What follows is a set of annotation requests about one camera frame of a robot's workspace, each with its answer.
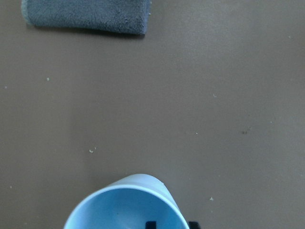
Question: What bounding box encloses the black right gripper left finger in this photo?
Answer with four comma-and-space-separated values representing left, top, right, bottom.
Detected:
145, 221, 157, 229

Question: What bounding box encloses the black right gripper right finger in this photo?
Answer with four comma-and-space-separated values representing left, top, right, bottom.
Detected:
188, 221, 199, 229

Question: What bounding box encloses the light blue cup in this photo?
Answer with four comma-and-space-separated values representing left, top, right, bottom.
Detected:
64, 174, 189, 229

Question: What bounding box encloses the grey folded cloth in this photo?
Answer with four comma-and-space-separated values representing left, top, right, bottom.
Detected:
21, 0, 151, 35

